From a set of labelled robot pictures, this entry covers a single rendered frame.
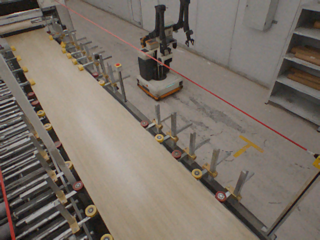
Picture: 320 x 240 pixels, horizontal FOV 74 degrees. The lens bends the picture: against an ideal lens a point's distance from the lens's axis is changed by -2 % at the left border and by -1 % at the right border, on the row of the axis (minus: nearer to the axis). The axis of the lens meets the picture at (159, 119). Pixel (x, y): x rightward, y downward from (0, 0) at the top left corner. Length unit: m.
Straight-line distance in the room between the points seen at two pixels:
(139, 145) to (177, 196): 0.60
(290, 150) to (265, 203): 0.94
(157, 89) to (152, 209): 2.44
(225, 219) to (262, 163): 1.63
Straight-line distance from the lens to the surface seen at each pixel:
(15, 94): 1.39
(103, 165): 1.91
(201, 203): 1.66
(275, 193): 2.95
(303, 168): 3.32
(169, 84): 3.83
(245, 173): 1.56
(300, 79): 3.81
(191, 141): 1.83
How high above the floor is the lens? 2.39
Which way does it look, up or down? 43 degrees down
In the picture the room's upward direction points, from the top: 4 degrees counter-clockwise
